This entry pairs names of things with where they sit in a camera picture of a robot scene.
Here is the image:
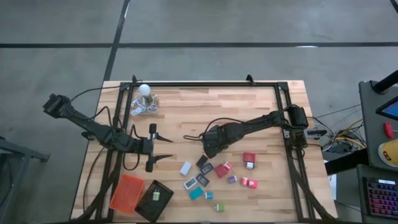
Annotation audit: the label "black pole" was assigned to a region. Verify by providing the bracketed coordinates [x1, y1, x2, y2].
[372, 70, 398, 94]

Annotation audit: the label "small black connector box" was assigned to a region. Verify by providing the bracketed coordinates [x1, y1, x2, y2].
[306, 128, 328, 138]

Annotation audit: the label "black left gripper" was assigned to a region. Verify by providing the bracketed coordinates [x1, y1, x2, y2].
[136, 123, 174, 174]

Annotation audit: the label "black backlit keyboard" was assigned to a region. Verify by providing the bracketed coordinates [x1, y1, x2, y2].
[363, 177, 398, 218]

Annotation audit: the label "yellow cap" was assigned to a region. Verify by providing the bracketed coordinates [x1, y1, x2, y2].
[377, 139, 398, 169]

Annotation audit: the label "teal digital clock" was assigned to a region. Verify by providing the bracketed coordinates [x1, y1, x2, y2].
[188, 186, 205, 201]

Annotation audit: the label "grey equipment cart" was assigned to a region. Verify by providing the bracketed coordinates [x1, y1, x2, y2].
[325, 80, 398, 224]

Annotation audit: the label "white digital clock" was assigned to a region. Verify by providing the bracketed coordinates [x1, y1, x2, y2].
[183, 176, 198, 190]

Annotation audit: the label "small red device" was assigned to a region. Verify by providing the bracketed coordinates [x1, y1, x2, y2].
[384, 121, 394, 139]

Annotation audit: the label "white flat box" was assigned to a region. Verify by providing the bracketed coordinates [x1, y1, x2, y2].
[179, 161, 193, 176]

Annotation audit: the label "monitor with blue screen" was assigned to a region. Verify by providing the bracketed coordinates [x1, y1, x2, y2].
[375, 96, 398, 121]

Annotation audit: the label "white power adapter with cord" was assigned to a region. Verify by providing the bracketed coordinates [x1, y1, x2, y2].
[129, 98, 159, 118]

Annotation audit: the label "black digital clock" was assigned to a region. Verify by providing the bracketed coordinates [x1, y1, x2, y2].
[195, 154, 209, 169]

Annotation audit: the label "orange plastic basket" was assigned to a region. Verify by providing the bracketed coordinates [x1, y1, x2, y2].
[109, 174, 146, 215]

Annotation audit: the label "yellow and black floor cables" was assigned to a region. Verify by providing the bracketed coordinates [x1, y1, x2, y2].
[310, 104, 368, 156]

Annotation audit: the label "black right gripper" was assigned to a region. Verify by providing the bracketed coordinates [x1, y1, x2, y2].
[201, 123, 238, 159]

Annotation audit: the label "large red wall charger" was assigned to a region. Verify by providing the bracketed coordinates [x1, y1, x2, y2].
[214, 164, 229, 179]

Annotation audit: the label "black aluminium rig frame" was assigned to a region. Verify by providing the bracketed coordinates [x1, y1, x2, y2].
[71, 74, 338, 223]

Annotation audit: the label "purple digital clock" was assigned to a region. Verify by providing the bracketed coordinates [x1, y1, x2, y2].
[195, 173, 210, 187]

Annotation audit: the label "black framed card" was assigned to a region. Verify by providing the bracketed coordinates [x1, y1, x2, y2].
[200, 162, 215, 175]

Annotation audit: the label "black plastic basket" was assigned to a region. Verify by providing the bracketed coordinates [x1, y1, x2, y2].
[134, 179, 174, 223]

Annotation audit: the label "thin dark hanging cable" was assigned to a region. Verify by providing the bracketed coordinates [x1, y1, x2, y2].
[82, 146, 106, 215]

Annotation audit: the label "grey side table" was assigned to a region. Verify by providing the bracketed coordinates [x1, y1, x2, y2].
[0, 136, 50, 218]

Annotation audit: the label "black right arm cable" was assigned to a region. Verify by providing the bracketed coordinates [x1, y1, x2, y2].
[182, 117, 238, 141]

